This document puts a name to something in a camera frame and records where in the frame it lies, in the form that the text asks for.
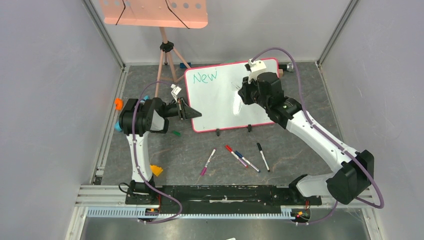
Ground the green marker cap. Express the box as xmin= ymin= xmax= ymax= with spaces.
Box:
xmin=172 ymin=130 xmax=181 ymax=137

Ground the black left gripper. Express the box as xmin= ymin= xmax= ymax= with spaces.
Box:
xmin=161 ymin=97 xmax=201 ymax=121

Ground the black marker pen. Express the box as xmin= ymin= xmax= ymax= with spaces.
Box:
xmin=256 ymin=142 xmax=271 ymax=173

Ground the pink music stand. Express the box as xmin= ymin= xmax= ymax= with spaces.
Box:
xmin=99 ymin=0 xmax=208 ymax=96

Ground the black flashlight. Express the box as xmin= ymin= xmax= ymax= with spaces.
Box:
xmin=278 ymin=62 xmax=294 ymax=73

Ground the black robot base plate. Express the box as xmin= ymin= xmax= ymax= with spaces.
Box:
xmin=136 ymin=185 xmax=322 ymax=214

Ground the yellow orange stepped block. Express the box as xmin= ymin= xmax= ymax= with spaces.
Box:
xmin=150 ymin=165 xmax=164 ymax=177

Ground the pink framed whiteboard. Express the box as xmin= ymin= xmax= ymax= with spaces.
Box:
xmin=184 ymin=61 xmax=272 ymax=133

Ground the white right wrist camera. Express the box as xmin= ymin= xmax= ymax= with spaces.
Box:
xmin=245 ymin=59 xmax=267 ymax=84

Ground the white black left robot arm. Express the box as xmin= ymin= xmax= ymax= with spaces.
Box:
xmin=118 ymin=97 xmax=202 ymax=205

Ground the orange block at left rail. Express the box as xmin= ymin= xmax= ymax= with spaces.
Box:
xmin=114 ymin=98 xmax=124 ymax=111

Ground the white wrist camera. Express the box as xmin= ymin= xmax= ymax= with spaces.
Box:
xmin=171 ymin=84 xmax=182 ymax=103
xmin=245 ymin=59 xmax=267 ymax=84

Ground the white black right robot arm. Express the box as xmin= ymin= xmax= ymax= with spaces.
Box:
xmin=238 ymin=72 xmax=374 ymax=205

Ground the red marker pen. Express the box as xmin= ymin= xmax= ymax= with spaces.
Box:
xmin=225 ymin=145 xmax=248 ymax=168

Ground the blue marker pen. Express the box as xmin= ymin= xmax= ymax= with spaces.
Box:
xmin=235 ymin=150 xmax=261 ymax=173

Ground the large cyan toy marker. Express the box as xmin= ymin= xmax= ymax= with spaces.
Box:
xmin=114 ymin=95 xmax=150 ymax=132

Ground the blue block behind stand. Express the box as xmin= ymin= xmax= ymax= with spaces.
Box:
xmin=179 ymin=62 xmax=192 ymax=69

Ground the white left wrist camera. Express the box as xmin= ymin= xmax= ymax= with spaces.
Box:
xmin=171 ymin=84 xmax=182 ymax=103

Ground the purple marker pen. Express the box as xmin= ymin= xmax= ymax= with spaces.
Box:
xmin=200 ymin=148 xmax=216 ymax=176

